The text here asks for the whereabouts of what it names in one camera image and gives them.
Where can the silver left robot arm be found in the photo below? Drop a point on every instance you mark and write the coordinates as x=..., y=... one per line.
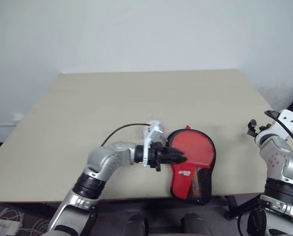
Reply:
x=107, y=159

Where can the red black paddle case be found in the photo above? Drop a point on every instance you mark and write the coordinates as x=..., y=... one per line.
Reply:
x=185, y=182

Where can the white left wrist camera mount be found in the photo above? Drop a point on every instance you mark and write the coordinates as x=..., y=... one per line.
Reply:
x=154, y=134

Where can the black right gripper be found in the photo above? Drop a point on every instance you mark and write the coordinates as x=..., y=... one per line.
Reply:
x=264, y=128

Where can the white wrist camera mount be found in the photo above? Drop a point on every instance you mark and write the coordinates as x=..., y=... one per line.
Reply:
x=154, y=134
x=288, y=120

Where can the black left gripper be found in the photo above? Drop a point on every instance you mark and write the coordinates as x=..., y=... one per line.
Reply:
x=156, y=154

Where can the black table leg frame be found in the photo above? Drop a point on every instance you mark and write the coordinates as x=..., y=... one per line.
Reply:
x=232, y=206

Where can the white power adapter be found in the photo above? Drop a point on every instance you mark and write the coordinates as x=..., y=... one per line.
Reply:
x=6, y=226

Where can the dark rounded shape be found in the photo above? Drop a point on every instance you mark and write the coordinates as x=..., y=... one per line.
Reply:
x=194, y=225
x=136, y=225

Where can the red table tennis paddle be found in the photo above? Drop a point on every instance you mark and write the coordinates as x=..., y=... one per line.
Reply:
x=195, y=147

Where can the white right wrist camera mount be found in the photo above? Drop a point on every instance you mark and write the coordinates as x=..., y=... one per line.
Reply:
x=288, y=120

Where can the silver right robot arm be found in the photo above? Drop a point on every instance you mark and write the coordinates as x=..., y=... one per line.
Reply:
x=281, y=162

